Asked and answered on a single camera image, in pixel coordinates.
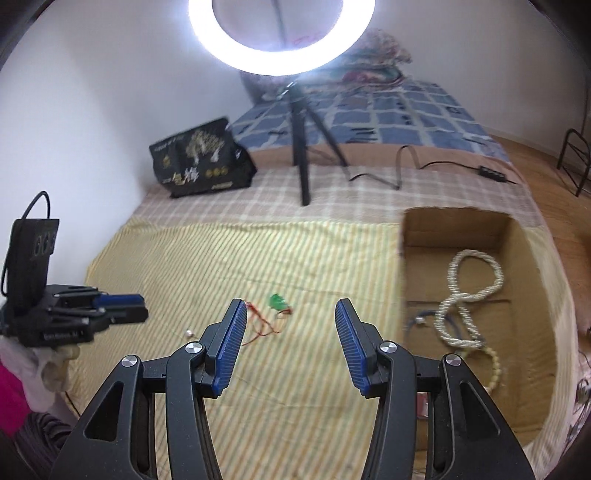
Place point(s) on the black clothes rack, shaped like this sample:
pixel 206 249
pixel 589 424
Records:
pixel 574 161

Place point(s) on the brown cardboard box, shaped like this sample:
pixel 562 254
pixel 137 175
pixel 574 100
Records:
pixel 518 363

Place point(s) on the folded floral quilt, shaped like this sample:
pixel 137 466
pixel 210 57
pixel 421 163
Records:
pixel 377 59

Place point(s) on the black snack bag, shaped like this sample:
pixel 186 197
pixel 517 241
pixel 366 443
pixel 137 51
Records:
pixel 202 160

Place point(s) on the yellow striped cloth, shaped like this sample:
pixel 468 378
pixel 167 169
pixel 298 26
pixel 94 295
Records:
pixel 291 410

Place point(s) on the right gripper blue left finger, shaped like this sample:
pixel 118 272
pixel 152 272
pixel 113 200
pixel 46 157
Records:
pixel 115 439

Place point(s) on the beige plaid blanket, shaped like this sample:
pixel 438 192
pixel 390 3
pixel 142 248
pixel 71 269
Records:
pixel 383 181

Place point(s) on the gloved hand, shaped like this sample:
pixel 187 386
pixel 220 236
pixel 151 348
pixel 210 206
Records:
pixel 43 372

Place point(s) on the dark blue bangle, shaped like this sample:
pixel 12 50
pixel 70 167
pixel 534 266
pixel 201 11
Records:
pixel 448 328

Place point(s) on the blue checked mattress sheet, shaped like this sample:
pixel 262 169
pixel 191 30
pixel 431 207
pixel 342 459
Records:
pixel 414 112

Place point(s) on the white ring light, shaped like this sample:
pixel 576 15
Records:
pixel 353 20

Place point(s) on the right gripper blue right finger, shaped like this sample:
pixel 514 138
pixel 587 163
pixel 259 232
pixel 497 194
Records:
pixel 468 436

